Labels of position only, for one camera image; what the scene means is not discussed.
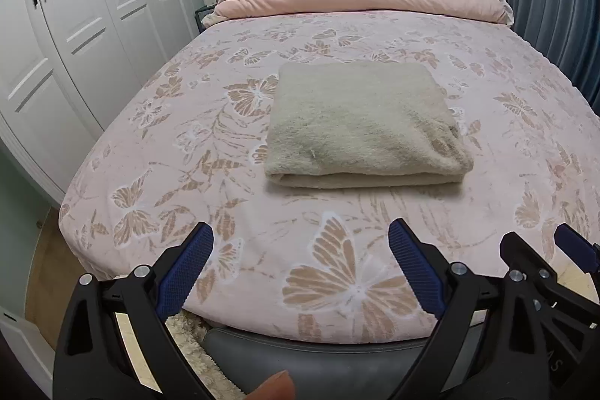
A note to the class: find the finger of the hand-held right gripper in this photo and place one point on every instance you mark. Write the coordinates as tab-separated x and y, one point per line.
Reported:
574	247
513	247

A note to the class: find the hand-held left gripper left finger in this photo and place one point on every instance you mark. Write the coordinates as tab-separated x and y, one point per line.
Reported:
187	269

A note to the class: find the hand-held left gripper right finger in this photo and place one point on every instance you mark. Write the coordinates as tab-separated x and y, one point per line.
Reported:
417	269

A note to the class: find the beige fleece garment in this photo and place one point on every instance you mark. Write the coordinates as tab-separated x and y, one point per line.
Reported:
361	123

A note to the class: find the person's left hand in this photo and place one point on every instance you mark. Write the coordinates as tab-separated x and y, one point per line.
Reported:
272	388

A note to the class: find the cream fluffy rug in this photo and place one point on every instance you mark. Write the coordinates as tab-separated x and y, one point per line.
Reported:
194	358

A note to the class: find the white low cabinet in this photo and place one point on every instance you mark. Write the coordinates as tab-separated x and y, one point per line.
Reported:
23	358

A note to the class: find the pink butterfly print blanket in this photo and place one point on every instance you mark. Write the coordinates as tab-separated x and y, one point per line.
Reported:
328	39

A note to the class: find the dark nightstand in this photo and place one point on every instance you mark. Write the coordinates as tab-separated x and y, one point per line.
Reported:
206	18

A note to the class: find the white wardrobe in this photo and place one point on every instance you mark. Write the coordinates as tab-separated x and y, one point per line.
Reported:
93	34

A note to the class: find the grey bed frame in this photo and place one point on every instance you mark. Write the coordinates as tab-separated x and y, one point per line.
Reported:
328	367

